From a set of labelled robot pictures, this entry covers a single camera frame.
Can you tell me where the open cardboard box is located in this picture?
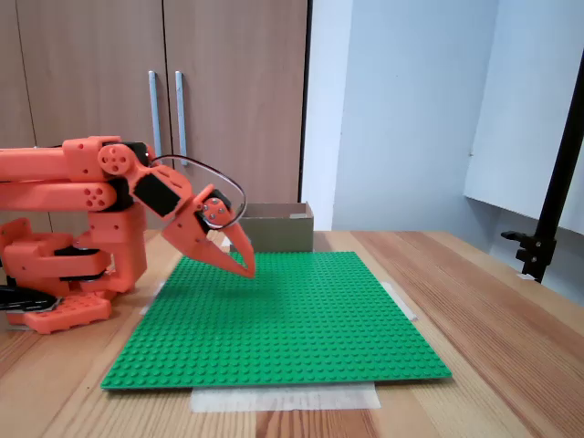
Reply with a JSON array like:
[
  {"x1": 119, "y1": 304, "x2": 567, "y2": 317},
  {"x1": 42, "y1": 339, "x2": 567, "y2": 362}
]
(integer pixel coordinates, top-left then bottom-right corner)
[{"x1": 229, "y1": 202, "x2": 316, "y2": 254}]

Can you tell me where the green lego baseplate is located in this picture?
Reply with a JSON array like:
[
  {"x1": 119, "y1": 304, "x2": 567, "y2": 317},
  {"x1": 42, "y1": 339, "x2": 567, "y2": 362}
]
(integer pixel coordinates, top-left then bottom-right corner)
[{"x1": 100, "y1": 250, "x2": 454, "y2": 391}]

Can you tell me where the small masking tape strip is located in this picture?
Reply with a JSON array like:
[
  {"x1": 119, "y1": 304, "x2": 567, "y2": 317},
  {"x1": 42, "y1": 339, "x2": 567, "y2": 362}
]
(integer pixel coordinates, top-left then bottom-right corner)
[
  {"x1": 139, "y1": 281, "x2": 166, "y2": 316},
  {"x1": 381, "y1": 281, "x2": 419, "y2": 322}
]

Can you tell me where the brown wooden cabinet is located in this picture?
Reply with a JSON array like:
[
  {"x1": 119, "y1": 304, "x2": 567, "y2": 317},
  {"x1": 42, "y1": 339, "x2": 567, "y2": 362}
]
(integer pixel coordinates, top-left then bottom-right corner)
[{"x1": 0, "y1": 0, "x2": 314, "y2": 232}]

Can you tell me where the wide masking tape strip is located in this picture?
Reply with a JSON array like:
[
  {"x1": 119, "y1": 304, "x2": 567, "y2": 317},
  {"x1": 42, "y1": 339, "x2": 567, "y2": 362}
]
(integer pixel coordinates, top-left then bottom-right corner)
[{"x1": 189, "y1": 381, "x2": 382, "y2": 414}]

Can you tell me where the white panel board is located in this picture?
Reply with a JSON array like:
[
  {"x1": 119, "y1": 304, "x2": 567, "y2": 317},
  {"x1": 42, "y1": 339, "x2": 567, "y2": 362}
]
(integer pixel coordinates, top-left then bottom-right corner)
[{"x1": 464, "y1": 0, "x2": 584, "y2": 236}]

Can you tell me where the black stand with clamp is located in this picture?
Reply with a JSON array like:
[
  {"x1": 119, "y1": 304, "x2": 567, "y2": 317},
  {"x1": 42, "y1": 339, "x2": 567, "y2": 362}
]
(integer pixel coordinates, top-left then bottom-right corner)
[{"x1": 500, "y1": 40, "x2": 584, "y2": 285}]

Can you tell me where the gripper servo cable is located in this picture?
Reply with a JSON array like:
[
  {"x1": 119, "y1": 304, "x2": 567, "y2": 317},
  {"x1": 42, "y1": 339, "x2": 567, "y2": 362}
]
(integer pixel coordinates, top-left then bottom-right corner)
[{"x1": 149, "y1": 153, "x2": 248, "y2": 229}]

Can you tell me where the metal cabinet handle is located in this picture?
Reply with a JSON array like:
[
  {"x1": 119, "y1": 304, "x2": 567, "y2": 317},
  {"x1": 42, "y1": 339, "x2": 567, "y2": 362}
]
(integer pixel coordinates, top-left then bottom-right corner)
[
  {"x1": 147, "y1": 70, "x2": 164, "y2": 159},
  {"x1": 174, "y1": 70, "x2": 190, "y2": 168}
]

